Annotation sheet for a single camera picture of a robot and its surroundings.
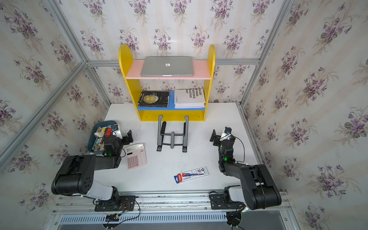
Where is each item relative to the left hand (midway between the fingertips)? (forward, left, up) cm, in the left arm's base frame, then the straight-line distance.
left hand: (126, 132), depth 91 cm
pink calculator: (-14, -8, -7) cm, 17 cm away
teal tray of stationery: (-5, +20, -7) cm, 22 cm away
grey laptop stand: (-3, -30, -4) cm, 31 cm away
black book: (+23, -17, +7) cm, 30 cm away
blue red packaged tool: (-25, -42, -7) cm, 50 cm away
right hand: (-2, -63, +4) cm, 63 cm away
